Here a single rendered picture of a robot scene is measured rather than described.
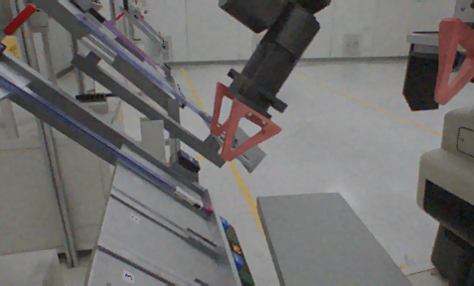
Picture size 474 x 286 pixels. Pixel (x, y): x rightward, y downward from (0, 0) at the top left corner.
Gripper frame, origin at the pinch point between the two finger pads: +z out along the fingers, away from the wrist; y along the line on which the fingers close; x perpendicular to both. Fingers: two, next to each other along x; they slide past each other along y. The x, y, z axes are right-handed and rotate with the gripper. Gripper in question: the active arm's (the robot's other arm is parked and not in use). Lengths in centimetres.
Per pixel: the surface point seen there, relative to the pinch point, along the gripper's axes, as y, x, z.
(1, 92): -7.4, -28.1, 10.5
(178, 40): -760, 45, 11
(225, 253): 2.4, 9.3, 14.7
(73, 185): -95, -13, 69
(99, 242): 11.8, -9.5, 13.4
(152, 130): -43.2, -2.9, 16.1
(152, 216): 0.7, -2.9, 14.5
